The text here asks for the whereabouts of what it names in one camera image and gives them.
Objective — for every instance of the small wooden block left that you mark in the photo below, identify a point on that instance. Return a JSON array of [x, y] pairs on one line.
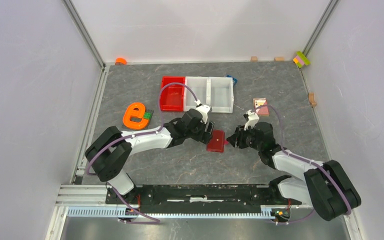
[[254, 59]]

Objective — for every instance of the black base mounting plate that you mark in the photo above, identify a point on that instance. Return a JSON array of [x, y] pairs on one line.
[[204, 198]]

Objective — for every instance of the orange tape roll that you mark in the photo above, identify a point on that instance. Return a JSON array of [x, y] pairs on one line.
[[120, 61]]

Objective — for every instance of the wooden arch block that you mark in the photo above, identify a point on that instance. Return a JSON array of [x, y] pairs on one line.
[[312, 100]]

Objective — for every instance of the small wooden block right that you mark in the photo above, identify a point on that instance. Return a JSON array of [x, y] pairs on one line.
[[279, 59]]

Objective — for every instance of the white two-compartment bin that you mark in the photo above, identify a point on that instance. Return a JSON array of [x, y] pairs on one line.
[[214, 91]]

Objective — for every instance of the aluminium frame rail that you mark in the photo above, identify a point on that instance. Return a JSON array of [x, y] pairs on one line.
[[102, 201]]

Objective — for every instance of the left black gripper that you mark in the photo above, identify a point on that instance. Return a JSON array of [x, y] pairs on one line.
[[205, 136]]

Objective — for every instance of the orange letter e toy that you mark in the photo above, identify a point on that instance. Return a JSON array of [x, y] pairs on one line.
[[134, 117]]

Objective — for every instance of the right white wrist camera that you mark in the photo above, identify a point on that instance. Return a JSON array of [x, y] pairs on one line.
[[252, 119]]

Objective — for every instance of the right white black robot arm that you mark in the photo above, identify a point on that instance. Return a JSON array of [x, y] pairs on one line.
[[324, 186]]

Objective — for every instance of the small wooden block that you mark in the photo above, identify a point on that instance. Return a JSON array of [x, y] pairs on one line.
[[279, 59], [254, 59]]

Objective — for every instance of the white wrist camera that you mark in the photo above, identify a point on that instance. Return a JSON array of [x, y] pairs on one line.
[[203, 109], [252, 119]]

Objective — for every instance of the red card holder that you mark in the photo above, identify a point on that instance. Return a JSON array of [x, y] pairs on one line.
[[218, 142]]

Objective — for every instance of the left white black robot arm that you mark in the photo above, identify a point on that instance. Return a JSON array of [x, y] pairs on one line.
[[108, 154]]

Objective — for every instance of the green toy brick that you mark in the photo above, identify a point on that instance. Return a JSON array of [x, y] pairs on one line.
[[147, 115]]

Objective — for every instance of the red plastic bin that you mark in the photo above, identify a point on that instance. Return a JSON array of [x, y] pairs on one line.
[[172, 98]]

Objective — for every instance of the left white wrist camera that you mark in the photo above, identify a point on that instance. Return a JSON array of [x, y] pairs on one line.
[[203, 109]]

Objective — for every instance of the colourful stacked toy bricks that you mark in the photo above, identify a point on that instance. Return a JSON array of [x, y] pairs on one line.
[[301, 60]]

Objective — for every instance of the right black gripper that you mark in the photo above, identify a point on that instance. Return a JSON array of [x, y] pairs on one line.
[[240, 133]]

